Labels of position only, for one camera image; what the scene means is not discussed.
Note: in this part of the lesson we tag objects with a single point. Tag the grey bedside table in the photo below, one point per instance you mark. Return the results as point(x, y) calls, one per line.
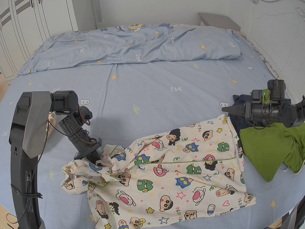
point(216, 20)

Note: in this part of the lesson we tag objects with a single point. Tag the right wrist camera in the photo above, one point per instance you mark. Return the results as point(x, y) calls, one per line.
point(256, 95)

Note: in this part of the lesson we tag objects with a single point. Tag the pale blue quilt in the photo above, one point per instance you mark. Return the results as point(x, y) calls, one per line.
point(133, 46)

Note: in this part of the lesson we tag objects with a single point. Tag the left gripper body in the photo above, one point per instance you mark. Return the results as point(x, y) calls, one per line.
point(78, 137)

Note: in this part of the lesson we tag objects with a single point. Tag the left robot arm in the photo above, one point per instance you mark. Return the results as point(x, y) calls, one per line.
point(21, 151)

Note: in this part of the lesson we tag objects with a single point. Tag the round woven basket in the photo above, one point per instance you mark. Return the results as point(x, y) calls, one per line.
point(51, 130)

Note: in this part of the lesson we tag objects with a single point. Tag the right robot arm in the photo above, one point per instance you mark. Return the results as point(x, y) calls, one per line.
point(292, 113)

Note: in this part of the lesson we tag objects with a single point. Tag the green shorts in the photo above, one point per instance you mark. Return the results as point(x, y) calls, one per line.
point(262, 147)

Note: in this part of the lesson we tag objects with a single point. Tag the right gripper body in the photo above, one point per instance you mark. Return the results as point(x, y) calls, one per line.
point(262, 112)

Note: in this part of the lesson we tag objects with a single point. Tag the white printed pyjama top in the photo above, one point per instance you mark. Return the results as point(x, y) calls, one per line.
point(178, 175)

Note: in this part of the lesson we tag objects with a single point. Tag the white wardrobe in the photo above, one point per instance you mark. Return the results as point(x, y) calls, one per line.
point(23, 20)

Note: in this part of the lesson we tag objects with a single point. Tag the dark blue garment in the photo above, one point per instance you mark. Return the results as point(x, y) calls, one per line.
point(236, 125)

